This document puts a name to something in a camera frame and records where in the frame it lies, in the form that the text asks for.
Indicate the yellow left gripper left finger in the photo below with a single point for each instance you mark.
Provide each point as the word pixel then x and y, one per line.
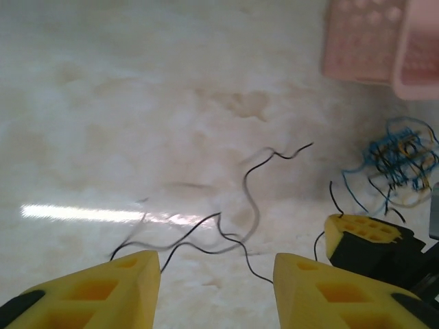
pixel 103 294

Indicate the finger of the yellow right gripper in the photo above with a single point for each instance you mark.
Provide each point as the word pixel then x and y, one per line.
pixel 379 224
pixel 333 240

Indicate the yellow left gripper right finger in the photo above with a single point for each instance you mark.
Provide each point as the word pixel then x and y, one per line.
pixel 343 301

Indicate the pink perforated plastic basket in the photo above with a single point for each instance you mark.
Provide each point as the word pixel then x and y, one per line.
pixel 360 41

